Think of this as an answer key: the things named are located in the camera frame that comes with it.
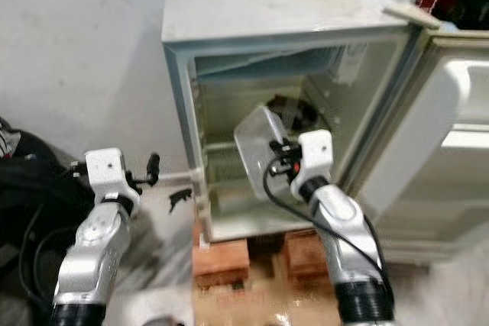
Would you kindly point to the clear plastic container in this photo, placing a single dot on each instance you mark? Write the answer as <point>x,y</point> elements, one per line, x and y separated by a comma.
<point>256,150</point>

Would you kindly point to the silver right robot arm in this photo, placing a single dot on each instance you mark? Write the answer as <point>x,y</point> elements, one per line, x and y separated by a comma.
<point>344,227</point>

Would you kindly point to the small grey fridge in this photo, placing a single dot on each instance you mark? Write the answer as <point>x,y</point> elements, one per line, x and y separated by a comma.
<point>275,5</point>

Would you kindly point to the small black clip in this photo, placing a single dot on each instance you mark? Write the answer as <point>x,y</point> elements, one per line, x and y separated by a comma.
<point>179,198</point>

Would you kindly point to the dark round object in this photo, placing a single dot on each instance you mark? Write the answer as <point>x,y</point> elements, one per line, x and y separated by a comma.
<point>298,111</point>

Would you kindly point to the orange brick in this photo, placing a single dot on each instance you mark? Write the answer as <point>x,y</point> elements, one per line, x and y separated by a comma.
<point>306,256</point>
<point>220,263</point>

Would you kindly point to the black office chair with clothes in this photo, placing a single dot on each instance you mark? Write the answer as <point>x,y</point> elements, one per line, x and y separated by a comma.
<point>30,188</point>

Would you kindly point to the black white striped cloth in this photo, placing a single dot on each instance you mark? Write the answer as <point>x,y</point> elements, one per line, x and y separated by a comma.
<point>9,139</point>

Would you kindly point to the brown cardboard sheet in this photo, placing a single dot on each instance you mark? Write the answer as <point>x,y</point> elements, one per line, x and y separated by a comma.
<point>267,303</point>

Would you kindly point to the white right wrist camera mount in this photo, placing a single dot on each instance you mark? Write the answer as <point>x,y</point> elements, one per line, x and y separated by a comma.
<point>315,154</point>

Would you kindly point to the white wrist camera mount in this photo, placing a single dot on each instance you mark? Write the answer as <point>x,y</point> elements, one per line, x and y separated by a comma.
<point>105,172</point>
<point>315,154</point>

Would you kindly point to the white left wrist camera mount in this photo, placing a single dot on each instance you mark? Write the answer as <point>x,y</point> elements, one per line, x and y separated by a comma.
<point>105,172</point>

